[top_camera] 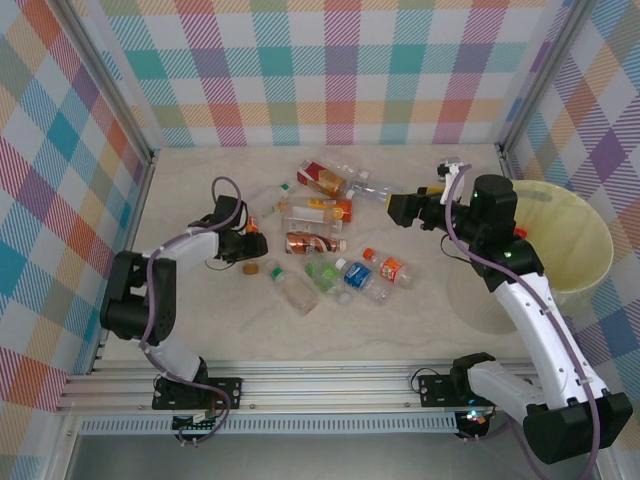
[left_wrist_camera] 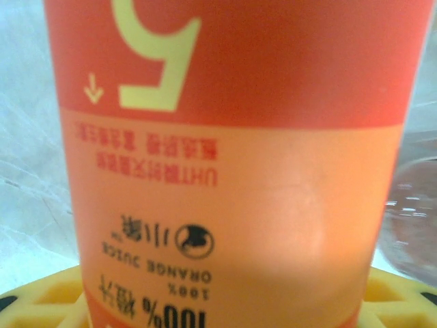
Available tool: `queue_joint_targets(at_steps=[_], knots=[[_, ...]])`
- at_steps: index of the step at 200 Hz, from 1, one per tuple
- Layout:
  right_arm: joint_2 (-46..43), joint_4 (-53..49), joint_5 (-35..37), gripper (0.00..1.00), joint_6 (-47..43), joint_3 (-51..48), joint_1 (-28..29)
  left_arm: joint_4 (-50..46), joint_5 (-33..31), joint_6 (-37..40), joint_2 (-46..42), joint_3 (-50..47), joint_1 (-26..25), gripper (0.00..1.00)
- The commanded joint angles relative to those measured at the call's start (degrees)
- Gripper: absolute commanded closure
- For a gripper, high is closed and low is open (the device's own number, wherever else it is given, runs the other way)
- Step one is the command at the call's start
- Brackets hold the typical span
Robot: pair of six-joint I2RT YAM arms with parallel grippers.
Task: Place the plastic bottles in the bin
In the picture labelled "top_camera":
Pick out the clear ribbed water bottle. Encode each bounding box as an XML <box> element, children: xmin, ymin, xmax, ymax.
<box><xmin>355</xmin><ymin>180</ymin><xmax>406</xmax><ymax>205</ymax></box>

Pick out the aluminium side beam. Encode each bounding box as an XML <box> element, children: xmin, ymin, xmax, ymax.
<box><xmin>89</xmin><ymin>149</ymin><xmax>159</xmax><ymax>376</ymax></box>
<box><xmin>498</xmin><ymin>142</ymin><xmax>521</xmax><ymax>176</ymax></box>

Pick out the blue label water bottle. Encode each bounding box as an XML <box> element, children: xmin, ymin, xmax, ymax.
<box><xmin>333</xmin><ymin>256</ymin><xmax>393</xmax><ymax>307</ymax></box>

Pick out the orange juice label bottle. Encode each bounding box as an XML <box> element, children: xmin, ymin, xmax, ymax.
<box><xmin>298</xmin><ymin>196</ymin><xmax>355</xmax><ymax>223</ymax></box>

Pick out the red label juice bottle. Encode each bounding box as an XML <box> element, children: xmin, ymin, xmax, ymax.
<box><xmin>296</xmin><ymin>158</ymin><xmax>357</xmax><ymax>198</ymax></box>

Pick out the copper brown label bottle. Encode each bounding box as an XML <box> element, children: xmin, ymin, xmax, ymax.
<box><xmin>284</xmin><ymin>231</ymin><xmax>349</xmax><ymax>256</ymax></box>

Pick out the clear unlabelled plastic bottle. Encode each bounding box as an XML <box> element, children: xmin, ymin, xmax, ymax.
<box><xmin>319</xmin><ymin>155</ymin><xmax>372</xmax><ymax>182</ymax></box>

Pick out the orange label orange cap bottle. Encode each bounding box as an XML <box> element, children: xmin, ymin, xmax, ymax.
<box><xmin>362</xmin><ymin>247</ymin><xmax>416</xmax><ymax>291</ymax></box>

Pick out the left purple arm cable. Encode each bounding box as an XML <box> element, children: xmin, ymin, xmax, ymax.
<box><xmin>138</xmin><ymin>175</ymin><xmax>251</xmax><ymax>444</ymax></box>

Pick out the small control circuit board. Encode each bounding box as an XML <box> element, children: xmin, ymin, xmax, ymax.
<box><xmin>457</xmin><ymin>408</ymin><xmax>496</xmax><ymax>432</ymax></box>
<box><xmin>171</xmin><ymin>410</ymin><xmax>224</xmax><ymax>434</ymax></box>

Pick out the grey metal base panel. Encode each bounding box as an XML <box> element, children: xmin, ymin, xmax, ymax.
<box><xmin>64</xmin><ymin>433</ymin><xmax>601</xmax><ymax>480</ymax></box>

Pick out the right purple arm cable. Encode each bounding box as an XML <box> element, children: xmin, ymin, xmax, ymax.
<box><xmin>442</xmin><ymin>164</ymin><xmax>601</xmax><ymax>480</ymax></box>

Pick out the pale yellow plastic bin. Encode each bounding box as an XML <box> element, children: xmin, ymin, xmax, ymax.
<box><xmin>446</xmin><ymin>178</ymin><xmax>616</xmax><ymax>336</ymax></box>

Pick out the green label bottle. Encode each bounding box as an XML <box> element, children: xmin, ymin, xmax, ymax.
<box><xmin>303</xmin><ymin>260</ymin><xmax>353</xmax><ymax>307</ymax></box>

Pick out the white label clear bottle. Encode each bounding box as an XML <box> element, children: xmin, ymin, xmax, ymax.
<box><xmin>283</xmin><ymin>209</ymin><xmax>346</xmax><ymax>237</ymax></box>

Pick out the green cap clear bottle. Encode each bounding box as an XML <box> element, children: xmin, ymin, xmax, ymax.
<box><xmin>258</xmin><ymin>182</ymin><xmax>295</xmax><ymax>218</ymax></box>

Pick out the aluminium frame post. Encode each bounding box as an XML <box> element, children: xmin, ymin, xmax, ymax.
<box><xmin>49</xmin><ymin>0</ymin><xmax>157</xmax><ymax>166</ymax></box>
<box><xmin>498</xmin><ymin>0</ymin><xmax>597</xmax><ymax>157</ymax></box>

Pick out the green cap beige bottle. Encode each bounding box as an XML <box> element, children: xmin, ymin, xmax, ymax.
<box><xmin>263</xmin><ymin>258</ymin><xmax>320</xmax><ymax>317</ymax></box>

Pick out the white slotted cable duct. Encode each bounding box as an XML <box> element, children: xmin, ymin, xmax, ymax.
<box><xmin>78</xmin><ymin>417</ymin><xmax>460</xmax><ymax>436</ymax></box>

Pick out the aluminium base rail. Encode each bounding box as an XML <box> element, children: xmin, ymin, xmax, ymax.
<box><xmin>55</xmin><ymin>358</ymin><xmax>604</xmax><ymax>416</ymax></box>

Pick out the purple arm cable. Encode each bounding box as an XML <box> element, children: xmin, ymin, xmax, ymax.
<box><xmin>442</xmin><ymin>164</ymin><xmax>601</xmax><ymax>480</ymax></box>
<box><xmin>138</xmin><ymin>175</ymin><xmax>251</xmax><ymax>444</ymax></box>

